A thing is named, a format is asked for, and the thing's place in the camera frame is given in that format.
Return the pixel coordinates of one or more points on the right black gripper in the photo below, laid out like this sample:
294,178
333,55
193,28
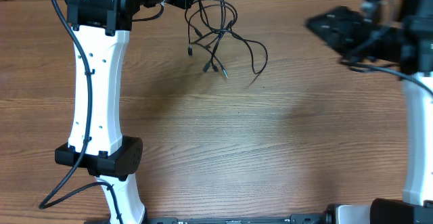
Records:
356,37

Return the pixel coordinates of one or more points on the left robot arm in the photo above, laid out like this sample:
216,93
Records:
100,30

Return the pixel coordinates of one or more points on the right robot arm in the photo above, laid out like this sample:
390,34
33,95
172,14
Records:
415,72

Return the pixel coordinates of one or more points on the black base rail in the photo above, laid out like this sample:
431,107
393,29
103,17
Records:
292,219

